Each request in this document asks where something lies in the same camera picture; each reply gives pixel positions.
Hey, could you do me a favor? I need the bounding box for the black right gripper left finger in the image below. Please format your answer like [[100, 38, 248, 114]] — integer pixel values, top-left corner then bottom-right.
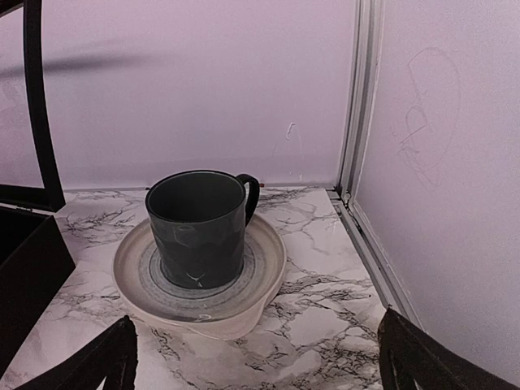
[[19, 315, 138, 390]]

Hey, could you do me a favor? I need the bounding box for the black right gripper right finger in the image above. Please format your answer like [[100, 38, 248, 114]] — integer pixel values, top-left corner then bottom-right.
[[378, 308, 516, 389]]

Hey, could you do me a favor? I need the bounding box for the beige ceramic plate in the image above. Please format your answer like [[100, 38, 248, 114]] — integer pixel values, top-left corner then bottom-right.
[[112, 215, 287, 340]]

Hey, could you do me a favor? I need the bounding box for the black display case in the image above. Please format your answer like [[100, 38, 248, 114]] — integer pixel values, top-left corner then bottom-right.
[[1, 1, 75, 371]]

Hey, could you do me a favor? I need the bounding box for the dark grey ceramic mug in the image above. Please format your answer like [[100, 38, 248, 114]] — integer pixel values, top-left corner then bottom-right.
[[145, 170, 260, 289]]

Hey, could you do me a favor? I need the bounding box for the right aluminium corner post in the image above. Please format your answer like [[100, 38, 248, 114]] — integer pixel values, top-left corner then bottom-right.
[[335, 1, 423, 328]]

